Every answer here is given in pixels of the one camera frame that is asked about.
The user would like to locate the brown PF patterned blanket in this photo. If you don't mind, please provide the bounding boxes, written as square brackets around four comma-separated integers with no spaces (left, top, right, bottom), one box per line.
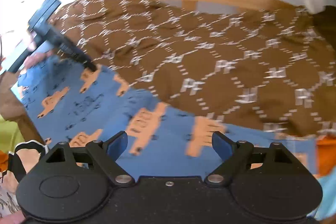
[0,0,336,138]

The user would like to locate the colorful striped bedsheet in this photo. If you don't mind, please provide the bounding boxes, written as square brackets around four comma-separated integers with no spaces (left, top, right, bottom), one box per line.
[1,116,335,223]

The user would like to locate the blue pants orange trucks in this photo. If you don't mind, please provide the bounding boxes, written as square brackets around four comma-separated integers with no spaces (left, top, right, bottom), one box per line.
[12,56,318,178]

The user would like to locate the black white trimmed garment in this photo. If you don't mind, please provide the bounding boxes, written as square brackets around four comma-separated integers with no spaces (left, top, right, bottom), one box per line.
[3,140,49,189]

